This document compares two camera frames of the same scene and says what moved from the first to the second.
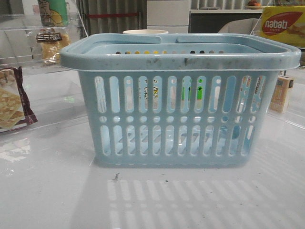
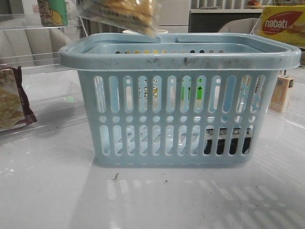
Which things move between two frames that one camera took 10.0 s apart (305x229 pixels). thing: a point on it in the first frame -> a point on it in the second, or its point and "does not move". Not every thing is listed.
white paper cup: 145,32 does not move
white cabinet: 172,16 does not move
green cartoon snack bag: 54,13 does not move
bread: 53,40 -> 141,15
